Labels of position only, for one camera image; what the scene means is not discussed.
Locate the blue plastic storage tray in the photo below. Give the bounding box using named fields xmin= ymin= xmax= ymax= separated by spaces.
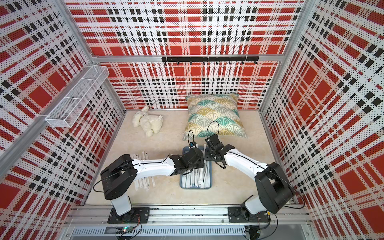
xmin=180 ymin=161 xmax=213 ymax=189

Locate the white paper straw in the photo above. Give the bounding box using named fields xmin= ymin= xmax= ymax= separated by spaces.
xmin=203 ymin=163 xmax=210 ymax=188

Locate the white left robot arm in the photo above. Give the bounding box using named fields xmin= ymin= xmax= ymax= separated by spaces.
xmin=101 ymin=147 xmax=204 ymax=216

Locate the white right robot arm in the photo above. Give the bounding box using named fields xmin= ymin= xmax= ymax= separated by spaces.
xmin=205 ymin=134 xmax=295 ymax=218

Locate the geometric fan pattern pillow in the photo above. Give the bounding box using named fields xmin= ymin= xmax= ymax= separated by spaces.
xmin=183 ymin=94 xmax=247 ymax=141

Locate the white plush toy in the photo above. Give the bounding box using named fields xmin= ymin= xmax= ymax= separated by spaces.
xmin=132 ymin=106 xmax=164 ymax=137

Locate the green circuit board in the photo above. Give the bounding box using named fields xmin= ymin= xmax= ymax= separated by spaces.
xmin=116 ymin=226 xmax=135 ymax=236

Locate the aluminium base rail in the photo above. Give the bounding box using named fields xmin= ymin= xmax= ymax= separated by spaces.
xmin=60 ymin=205 xmax=316 ymax=240

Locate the black wall hook rail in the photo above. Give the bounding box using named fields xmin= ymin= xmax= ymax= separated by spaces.
xmin=161 ymin=56 xmax=260 ymax=64

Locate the white wire mesh basket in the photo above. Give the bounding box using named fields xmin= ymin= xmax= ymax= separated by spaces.
xmin=45 ymin=65 xmax=109 ymax=128

